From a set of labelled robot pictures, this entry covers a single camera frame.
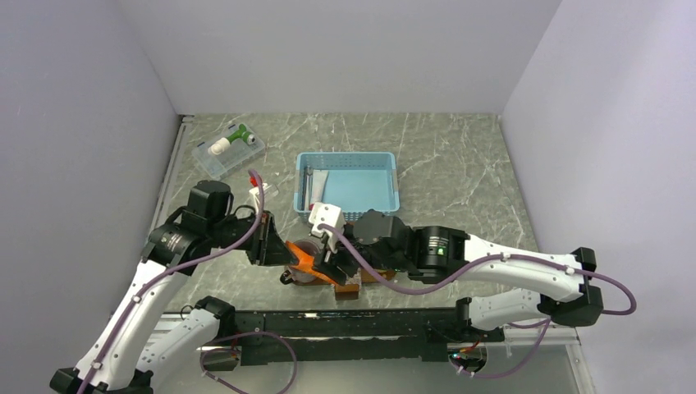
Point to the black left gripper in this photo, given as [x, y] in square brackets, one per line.
[272, 249]

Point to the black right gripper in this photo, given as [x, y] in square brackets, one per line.
[330, 266]

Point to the clear acrylic holder wooden base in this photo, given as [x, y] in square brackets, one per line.
[350, 290]

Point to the purple grey mug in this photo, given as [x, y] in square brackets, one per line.
[285, 278]

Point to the orange toothpaste tube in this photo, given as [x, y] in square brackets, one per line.
[303, 272]

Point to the light blue plastic basket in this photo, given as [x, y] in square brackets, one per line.
[357, 182]

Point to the white toothpaste tube red cap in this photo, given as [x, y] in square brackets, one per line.
[318, 186]

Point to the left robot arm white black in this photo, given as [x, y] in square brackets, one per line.
[121, 361]

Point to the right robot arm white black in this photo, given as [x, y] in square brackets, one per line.
[555, 286]

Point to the clear plastic storage box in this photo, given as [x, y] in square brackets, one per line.
[221, 166]

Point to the green white toy bottle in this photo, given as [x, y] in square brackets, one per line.
[237, 132]

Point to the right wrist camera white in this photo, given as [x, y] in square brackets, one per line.
[326, 214]

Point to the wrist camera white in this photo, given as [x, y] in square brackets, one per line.
[326, 214]
[270, 191]

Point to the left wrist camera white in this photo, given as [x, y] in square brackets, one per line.
[270, 191]

